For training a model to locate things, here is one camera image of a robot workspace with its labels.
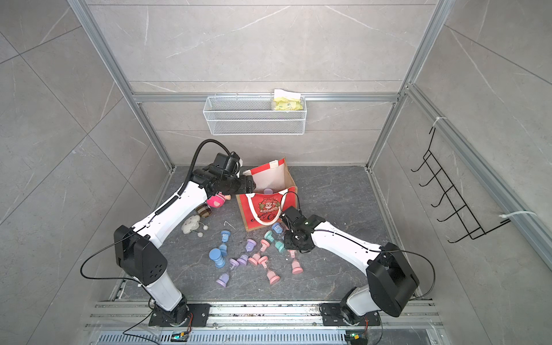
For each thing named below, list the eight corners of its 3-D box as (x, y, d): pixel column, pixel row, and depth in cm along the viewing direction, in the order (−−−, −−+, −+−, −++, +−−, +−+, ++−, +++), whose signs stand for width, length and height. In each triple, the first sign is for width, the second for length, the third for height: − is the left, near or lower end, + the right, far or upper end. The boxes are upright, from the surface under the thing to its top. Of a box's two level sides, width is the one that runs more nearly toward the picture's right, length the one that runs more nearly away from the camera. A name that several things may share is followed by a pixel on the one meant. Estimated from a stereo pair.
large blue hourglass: (212, 268, 85) (207, 261, 78) (215, 256, 88) (210, 248, 81) (225, 268, 85) (220, 261, 78) (227, 256, 88) (222, 248, 81)
